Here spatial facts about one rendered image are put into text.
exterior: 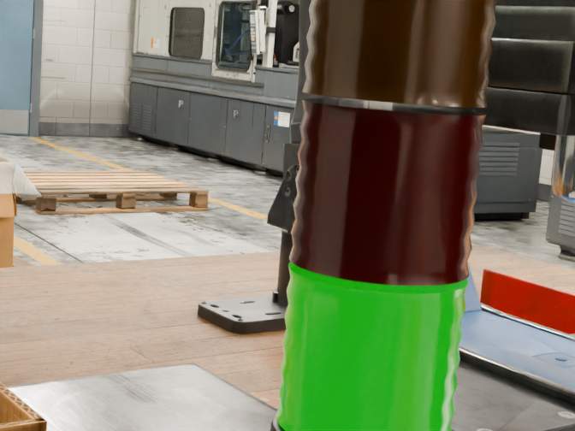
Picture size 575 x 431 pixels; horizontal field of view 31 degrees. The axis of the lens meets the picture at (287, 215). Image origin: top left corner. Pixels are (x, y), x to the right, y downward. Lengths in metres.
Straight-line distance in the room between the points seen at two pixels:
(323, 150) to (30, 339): 0.62
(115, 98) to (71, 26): 0.95
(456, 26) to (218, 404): 0.45
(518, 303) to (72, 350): 0.36
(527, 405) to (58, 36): 11.45
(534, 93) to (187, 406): 0.30
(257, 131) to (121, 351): 8.73
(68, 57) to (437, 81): 11.71
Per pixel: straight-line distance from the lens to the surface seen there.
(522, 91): 0.43
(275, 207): 0.89
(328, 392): 0.21
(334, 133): 0.20
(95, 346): 0.80
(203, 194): 7.17
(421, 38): 0.20
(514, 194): 7.90
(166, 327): 0.86
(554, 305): 0.85
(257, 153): 9.47
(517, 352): 0.54
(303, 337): 0.21
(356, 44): 0.20
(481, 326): 0.58
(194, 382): 0.66
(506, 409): 0.46
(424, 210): 0.20
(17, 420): 0.47
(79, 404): 0.62
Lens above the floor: 1.13
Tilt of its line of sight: 9 degrees down
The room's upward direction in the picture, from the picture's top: 4 degrees clockwise
